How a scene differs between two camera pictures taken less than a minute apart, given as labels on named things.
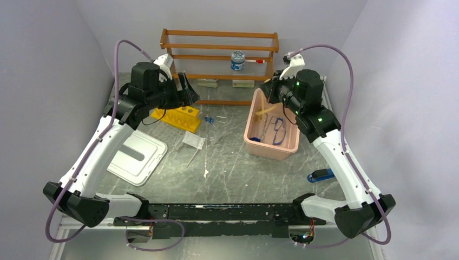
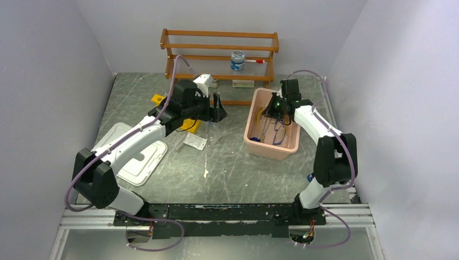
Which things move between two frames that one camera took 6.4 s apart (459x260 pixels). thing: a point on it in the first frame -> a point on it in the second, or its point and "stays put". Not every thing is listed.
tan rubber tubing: (263, 110) -> (258, 122)
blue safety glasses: (280, 128) stays put
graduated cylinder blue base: (256, 138) stays put
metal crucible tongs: (264, 129) stays put
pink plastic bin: (269, 130) stays put
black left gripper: (189, 96) -> (215, 114)
